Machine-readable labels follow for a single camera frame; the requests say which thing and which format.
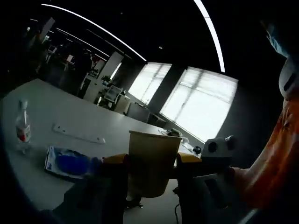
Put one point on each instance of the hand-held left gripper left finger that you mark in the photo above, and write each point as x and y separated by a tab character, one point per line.
112	159

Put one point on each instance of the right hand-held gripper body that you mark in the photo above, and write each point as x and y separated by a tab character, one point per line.
217	149

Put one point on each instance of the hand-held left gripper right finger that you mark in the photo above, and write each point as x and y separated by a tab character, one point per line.
210	186

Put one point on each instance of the brown paper cup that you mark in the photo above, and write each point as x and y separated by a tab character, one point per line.
151	163

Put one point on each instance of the clear bag with blue pad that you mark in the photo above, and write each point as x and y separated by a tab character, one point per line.
70	163

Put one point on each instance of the clear plastic water bottle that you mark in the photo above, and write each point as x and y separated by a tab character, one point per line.
23	130

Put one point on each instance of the person's right hand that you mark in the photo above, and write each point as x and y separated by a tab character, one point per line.
239	177

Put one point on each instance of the small black round object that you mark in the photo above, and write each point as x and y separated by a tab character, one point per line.
197	149

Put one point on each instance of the white table socket strip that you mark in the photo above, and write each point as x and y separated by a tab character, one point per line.
79	135

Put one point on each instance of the bright window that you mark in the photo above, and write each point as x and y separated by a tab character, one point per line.
149	81
201	102

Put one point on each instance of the person's orange printed clothing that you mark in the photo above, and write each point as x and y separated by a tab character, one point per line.
278	158

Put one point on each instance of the white office chair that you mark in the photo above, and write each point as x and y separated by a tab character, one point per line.
112	95

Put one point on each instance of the green potted plant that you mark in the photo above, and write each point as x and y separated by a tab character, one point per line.
105	79

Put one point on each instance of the white chest-worn device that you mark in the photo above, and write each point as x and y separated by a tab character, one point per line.
290	79

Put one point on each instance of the ceiling light strip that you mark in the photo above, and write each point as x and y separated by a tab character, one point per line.
213	30
98	25

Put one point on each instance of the person's blue face mask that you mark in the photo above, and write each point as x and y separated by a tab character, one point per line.
278	42

